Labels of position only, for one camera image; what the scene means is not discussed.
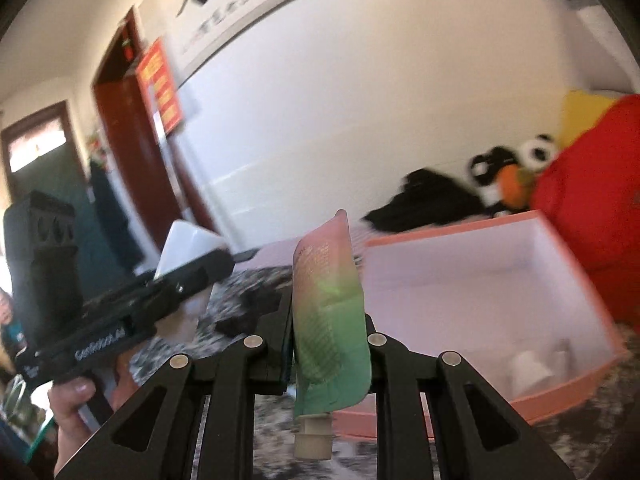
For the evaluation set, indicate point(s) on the white cone-topped bottle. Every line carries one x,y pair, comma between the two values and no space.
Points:
187,242

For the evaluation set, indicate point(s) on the orange plush fruit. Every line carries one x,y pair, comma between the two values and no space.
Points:
515,185

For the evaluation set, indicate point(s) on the patterned white curtain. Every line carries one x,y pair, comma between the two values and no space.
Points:
600,35

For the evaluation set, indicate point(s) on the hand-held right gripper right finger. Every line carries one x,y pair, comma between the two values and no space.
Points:
386,360

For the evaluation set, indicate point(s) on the red wall poster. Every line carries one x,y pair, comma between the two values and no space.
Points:
160,85

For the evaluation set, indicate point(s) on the mottled grey blanket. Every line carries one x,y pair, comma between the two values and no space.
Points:
600,410

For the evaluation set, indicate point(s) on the small white container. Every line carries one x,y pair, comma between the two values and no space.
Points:
562,357

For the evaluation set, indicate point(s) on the calligraphy wall scroll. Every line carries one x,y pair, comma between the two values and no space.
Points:
240,5

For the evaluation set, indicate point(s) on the green pink spouted pouch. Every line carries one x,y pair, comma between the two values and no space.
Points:
330,320

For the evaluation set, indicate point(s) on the yellow pillow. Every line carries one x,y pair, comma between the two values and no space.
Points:
582,115

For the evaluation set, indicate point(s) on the red backpack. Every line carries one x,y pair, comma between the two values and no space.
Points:
590,185

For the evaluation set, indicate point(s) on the person's left hand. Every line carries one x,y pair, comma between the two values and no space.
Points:
67,410

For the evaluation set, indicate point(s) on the pink cardboard box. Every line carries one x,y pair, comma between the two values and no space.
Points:
475,280

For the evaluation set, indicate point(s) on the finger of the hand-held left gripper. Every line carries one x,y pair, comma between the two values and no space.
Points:
195,275

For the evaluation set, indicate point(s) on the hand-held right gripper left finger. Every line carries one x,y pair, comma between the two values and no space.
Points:
275,355

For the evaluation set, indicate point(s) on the panda plush toy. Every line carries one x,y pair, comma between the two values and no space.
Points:
537,152

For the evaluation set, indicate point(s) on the black cloth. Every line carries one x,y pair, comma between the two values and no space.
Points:
425,200

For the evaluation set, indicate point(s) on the red-brown door frame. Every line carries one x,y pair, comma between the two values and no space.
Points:
145,160

